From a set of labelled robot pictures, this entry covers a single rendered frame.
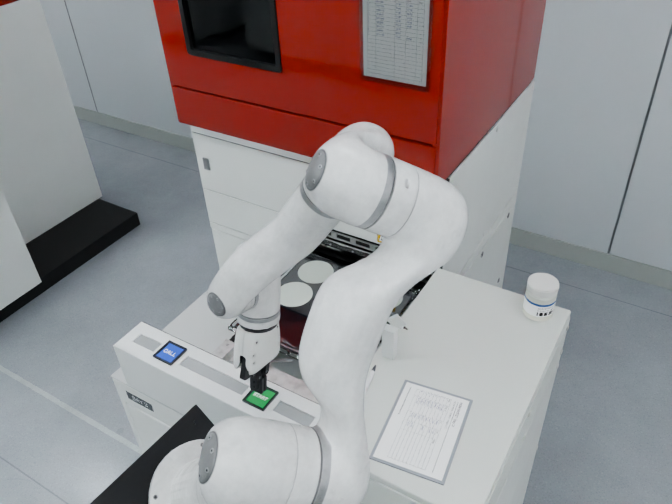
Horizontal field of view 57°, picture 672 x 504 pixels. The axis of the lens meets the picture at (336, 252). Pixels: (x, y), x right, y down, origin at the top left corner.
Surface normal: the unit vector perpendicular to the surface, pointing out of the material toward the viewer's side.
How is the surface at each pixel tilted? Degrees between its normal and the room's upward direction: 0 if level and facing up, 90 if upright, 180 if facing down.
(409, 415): 0
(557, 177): 90
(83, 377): 0
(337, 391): 70
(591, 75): 90
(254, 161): 90
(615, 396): 0
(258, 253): 41
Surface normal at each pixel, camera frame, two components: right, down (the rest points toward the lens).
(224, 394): -0.04, -0.79
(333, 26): -0.52, 0.54
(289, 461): 0.50, -0.35
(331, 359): -0.17, 0.15
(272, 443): 0.47, -0.67
